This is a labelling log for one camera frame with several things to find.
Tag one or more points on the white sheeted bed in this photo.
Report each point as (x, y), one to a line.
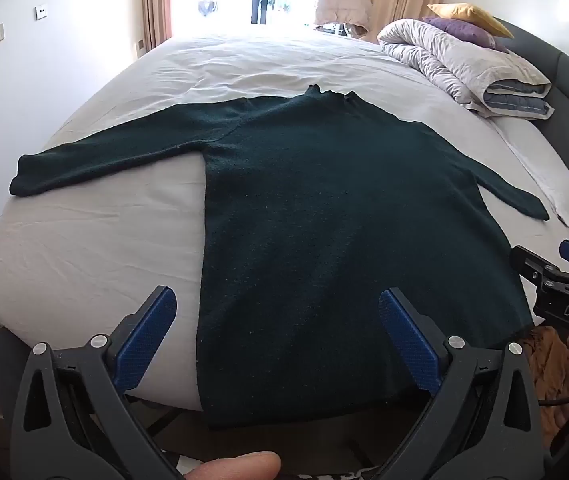
(89, 240)

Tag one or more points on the yellow pillow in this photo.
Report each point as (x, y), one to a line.
(469, 14)

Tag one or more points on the dark green sweater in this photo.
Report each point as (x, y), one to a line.
(339, 210)

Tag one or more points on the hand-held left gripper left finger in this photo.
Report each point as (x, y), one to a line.
(149, 340)

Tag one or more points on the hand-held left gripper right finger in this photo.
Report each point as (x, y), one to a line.
(409, 345)

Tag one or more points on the white puffer jacket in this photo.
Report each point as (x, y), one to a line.
(342, 2)

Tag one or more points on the person's left hand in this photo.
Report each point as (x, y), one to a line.
(237, 466)

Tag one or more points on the folded grey duvet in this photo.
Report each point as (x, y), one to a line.
(444, 60)

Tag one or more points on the orange crumpled cloth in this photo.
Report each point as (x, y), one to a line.
(544, 360)

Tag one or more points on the black white patterned rug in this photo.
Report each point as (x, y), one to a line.
(349, 475)

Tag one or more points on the white pillow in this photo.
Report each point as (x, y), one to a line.
(539, 170)

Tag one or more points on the purple pillow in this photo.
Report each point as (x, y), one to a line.
(464, 32)

